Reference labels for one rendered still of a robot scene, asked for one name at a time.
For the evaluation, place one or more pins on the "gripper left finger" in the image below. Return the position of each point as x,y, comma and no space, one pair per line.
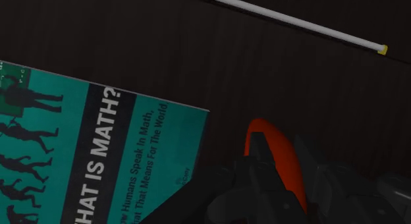
253,172

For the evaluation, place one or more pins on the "teal book with black figures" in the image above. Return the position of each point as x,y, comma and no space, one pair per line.
96,152

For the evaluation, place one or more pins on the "white stick with yellow tip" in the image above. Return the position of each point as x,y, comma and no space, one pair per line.
289,19

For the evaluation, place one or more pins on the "red rounded object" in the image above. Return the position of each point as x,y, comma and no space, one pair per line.
282,156

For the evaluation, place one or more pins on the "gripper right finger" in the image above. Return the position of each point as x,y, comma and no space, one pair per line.
340,188

